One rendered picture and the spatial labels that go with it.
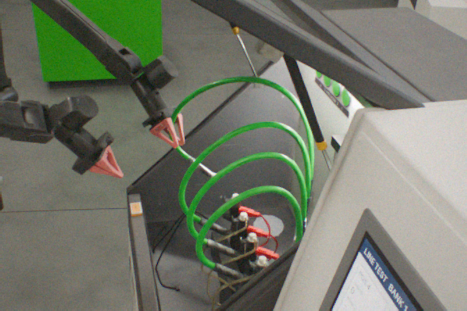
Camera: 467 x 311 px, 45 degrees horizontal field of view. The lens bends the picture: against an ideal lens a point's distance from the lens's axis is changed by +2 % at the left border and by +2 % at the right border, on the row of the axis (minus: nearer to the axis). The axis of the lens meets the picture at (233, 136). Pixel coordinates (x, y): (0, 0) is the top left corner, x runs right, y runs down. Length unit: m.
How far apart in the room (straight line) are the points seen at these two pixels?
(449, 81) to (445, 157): 0.43
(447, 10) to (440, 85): 2.69
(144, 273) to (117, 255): 1.51
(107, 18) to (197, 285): 3.20
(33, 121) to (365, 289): 0.74
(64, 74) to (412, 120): 3.95
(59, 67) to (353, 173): 3.89
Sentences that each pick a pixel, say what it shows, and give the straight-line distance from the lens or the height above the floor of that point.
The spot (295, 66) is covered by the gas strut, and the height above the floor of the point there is 1.62.
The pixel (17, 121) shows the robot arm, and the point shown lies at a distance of 1.21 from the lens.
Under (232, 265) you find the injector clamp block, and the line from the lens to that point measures 1.45.
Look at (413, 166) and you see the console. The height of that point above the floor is 1.54.
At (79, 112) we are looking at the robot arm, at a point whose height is 1.41.
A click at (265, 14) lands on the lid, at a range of 0.83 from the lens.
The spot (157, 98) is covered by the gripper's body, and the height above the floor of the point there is 1.33.
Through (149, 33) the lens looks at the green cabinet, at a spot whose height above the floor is 0.46.
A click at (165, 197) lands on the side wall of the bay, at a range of 1.78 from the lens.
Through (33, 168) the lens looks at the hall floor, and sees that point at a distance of 3.75.
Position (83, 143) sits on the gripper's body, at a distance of 1.29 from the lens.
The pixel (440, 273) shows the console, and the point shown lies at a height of 1.47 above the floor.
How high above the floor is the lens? 1.96
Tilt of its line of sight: 29 degrees down
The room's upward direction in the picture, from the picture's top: 3 degrees clockwise
